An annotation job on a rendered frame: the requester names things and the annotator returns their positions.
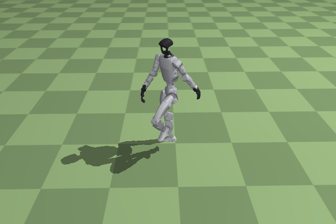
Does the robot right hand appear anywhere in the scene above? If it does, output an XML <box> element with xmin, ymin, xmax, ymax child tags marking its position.
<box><xmin>141</xmin><ymin>85</ymin><xmax>146</xmax><ymax>103</ymax></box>

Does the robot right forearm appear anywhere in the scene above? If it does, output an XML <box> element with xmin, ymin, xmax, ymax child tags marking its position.
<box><xmin>142</xmin><ymin>73</ymin><xmax>153</xmax><ymax>89</ymax></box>

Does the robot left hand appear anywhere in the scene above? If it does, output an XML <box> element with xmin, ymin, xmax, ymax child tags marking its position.
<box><xmin>193</xmin><ymin>87</ymin><xmax>201</xmax><ymax>99</ymax></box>

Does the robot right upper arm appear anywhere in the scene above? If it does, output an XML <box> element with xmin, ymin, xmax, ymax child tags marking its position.
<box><xmin>150</xmin><ymin>54</ymin><xmax>161</xmax><ymax>77</ymax></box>

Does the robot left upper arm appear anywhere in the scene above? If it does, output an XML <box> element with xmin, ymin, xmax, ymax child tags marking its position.
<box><xmin>172</xmin><ymin>59</ymin><xmax>188</xmax><ymax>82</ymax></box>

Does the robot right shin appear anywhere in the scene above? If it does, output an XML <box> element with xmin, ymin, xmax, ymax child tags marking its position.
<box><xmin>164</xmin><ymin>117</ymin><xmax>173</xmax><ymax>138</ymax></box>

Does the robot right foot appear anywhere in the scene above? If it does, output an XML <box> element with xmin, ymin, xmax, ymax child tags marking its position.
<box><xmin>163</xmin><ymin>136</ymin><xmax>177</xmax><ymax>142</ymax></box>

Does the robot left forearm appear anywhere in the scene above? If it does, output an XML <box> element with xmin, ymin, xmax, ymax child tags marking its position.
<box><xmin>186</xmin><ymin>75</ymin><xmax>197</xmax><ymax>89</ymax></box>

